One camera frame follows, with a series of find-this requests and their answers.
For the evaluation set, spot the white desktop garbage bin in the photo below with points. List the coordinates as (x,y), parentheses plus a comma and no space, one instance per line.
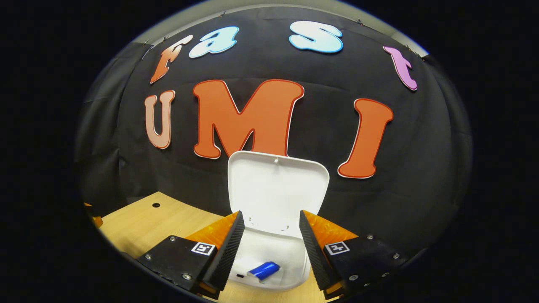
(273,193)

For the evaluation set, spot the blue pop can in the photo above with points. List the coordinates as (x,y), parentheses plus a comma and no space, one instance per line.
(264,270)

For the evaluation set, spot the wooden desktop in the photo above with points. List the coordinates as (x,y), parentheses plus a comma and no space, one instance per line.
(160,227)

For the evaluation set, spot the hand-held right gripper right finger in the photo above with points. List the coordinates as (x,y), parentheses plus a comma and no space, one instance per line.
(313,252)

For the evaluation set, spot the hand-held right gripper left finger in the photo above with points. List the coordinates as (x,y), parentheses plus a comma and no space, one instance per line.
(229,252)

